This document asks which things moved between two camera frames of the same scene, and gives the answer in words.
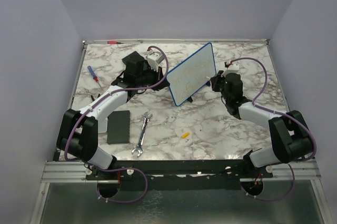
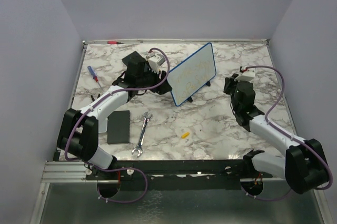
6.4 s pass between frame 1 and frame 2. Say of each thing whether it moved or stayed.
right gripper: moved
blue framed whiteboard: stayed
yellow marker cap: stayed
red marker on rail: stayed
